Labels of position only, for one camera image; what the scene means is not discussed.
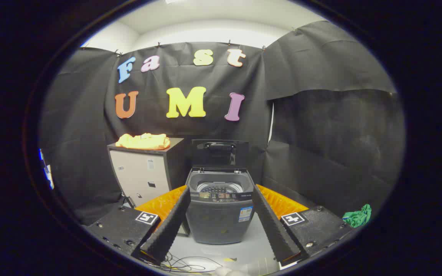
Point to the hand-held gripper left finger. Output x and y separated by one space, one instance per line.
169 226

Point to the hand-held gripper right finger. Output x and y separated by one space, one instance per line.
272 226

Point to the dark grey washing machine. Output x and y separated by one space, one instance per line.
217 224

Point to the orange polo shirt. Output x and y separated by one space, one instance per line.
144 142

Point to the grey cabinet with dark sides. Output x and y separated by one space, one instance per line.
140 172

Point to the black backdrop cloth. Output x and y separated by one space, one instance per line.
313 153

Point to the green cloth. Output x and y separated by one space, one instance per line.
357 217

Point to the blue and white object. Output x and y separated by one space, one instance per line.
47 174

